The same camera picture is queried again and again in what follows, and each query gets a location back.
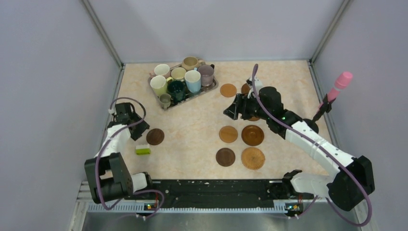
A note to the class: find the dark green mug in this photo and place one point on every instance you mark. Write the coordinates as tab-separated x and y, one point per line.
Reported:
177	91

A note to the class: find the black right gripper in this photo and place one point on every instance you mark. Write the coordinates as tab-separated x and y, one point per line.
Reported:
239	106

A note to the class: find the white mug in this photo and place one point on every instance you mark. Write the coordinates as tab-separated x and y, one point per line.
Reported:
161	70

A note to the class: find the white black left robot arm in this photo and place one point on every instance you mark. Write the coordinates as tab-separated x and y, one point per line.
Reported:
107	174

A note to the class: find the woven rattan coaster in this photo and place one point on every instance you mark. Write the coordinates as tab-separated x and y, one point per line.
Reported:
252	158

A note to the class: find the dark walnut coaster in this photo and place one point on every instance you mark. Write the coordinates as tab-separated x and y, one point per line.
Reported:
155	136
225	157

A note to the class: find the tan mug with handle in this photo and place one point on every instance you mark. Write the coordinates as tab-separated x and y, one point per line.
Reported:
190	63

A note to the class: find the small grey-green cup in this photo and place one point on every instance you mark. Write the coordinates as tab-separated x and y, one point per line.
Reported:
165	100

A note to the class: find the metal serving tray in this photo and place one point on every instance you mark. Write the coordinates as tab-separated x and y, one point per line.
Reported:
189	96

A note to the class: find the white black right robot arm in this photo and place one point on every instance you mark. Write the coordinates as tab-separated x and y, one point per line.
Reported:
349	178

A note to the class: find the beige mug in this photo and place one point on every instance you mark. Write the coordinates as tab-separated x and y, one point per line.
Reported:
178	73

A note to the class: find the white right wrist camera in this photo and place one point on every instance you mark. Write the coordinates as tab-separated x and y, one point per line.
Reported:
255	86

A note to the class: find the dark walnut coaster front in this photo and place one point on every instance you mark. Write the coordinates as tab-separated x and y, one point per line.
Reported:
225	157

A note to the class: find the light blue mug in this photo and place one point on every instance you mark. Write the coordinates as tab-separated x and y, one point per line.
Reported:
193	81

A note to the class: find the pink microphone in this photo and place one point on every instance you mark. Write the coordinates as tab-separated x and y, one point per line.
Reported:
342	81

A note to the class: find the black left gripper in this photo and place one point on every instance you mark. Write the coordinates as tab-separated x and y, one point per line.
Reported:
143	126

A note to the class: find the green white block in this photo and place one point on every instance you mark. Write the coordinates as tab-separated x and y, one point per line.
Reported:
143	149

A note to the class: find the light bamboo coaster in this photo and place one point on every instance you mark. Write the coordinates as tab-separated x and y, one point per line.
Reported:
228	134
228	90

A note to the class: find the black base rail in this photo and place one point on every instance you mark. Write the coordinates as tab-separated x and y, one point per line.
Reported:
216	196

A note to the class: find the pale yellow mug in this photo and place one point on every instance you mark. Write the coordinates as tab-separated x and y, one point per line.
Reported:
159	84

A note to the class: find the brown saucer coaster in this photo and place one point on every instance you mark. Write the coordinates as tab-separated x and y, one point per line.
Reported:
252	135
245	88
253	119

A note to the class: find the mauve mug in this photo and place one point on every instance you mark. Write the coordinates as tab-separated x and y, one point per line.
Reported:
207	74

